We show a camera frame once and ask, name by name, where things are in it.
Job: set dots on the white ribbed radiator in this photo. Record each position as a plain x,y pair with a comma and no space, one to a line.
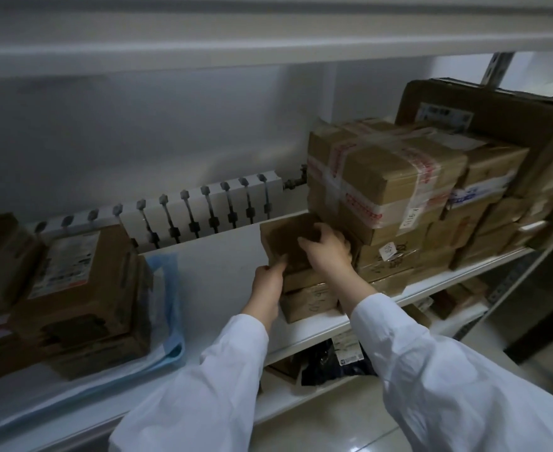
201,214

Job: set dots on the small brown cardboard box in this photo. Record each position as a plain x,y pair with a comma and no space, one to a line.
288,240

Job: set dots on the person's left hand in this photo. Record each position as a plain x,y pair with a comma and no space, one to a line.
267,291

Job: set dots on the perforated grey metal upright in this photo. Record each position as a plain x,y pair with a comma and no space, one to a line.
497,69

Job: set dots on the person's right hand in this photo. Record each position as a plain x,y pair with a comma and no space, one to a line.
328,256

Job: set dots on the cardboard carton with white label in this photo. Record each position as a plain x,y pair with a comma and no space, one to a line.
83,282

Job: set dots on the person's right thumb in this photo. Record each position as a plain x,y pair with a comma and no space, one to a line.
307,243

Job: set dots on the brown carton on lower shelf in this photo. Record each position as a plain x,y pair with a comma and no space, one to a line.
460,296

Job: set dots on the person's left forearm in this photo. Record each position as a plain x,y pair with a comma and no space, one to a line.
196,395

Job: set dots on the blue plastic mailing bag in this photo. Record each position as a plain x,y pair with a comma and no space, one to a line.
168,315

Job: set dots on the white metal shelf unit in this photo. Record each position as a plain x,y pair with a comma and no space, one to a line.
210,46

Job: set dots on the metal radiator pipe valve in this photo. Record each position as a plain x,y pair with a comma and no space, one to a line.
296,180

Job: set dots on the black plastic bag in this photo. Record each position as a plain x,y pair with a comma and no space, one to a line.
333,369

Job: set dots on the plain brown cardboard carton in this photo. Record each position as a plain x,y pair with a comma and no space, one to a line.
3,258

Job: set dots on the person's left thumb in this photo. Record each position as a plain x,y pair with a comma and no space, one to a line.
279,269

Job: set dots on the flat dark cardboard carton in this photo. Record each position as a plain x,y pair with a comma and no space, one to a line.
107,355

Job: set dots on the white labelled packet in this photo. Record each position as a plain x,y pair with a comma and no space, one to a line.
347,350

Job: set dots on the pile of brown cardboard parcels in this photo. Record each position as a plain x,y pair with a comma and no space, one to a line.
399,183

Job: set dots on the person's right forearm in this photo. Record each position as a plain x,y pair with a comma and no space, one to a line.
446,381

